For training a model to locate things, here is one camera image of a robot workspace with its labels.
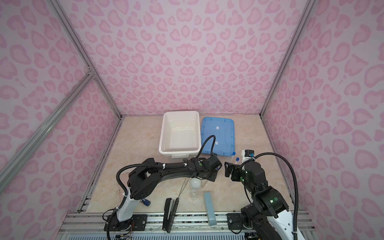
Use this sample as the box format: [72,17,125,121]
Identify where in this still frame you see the white plastic storage bin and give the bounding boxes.
[159,111,202,159]

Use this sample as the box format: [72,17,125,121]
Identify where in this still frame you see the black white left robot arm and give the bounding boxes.
[104,154,223,233]

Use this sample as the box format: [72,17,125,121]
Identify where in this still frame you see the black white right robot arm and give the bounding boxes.
[225,161,304,240]

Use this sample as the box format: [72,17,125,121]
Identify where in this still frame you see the clear glass watch dish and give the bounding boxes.
[189,178,202,190]

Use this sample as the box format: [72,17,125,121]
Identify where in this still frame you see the small clear glass beaker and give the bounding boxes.
[190,189,199,201]

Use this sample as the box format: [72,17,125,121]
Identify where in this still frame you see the metal tweezers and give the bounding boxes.
[178,178,189,198]

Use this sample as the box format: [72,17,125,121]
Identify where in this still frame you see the blue plastic bin lid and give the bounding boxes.
[201,117,235,157]

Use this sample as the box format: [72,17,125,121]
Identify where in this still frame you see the light blue rectangular case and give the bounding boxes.
[204,192,217,227]

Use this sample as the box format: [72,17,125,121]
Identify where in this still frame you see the blue glue stick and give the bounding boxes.
[142,199,151,207]

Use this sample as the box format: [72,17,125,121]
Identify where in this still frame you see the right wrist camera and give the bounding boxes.
[242,150,255,162]

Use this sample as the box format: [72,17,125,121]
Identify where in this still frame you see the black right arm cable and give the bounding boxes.
[254,152,300,240]

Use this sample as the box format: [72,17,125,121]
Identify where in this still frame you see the aluminium front rail base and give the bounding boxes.
[55,211,316,240]

